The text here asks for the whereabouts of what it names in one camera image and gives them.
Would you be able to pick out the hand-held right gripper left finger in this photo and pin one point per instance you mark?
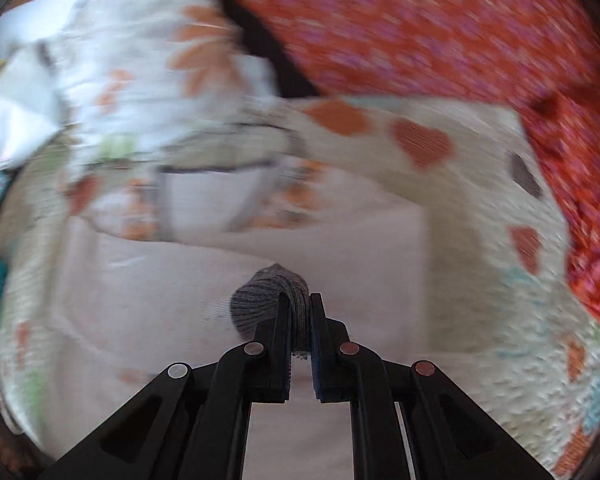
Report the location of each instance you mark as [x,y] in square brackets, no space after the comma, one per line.
[283,345]

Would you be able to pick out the red floral cloth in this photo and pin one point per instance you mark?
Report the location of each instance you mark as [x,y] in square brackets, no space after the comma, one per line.
[430,35]

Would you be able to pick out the white floral pillow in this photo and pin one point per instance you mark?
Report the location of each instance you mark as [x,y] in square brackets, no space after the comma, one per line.
[130,35]

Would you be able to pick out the heart print quilted blanket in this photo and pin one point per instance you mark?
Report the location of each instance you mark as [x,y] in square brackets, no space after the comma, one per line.
[480,310]

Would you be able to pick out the white paper bag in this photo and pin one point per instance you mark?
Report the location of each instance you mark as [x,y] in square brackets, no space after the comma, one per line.
[15,125]

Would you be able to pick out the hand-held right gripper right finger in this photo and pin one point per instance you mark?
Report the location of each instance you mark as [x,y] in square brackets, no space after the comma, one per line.
[320,360]

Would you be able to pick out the pale pink printed garment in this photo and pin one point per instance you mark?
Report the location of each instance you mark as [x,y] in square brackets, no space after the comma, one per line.
[180,290]

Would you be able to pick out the grey knitted sock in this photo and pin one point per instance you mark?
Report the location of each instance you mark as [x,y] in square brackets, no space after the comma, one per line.
[260,295]

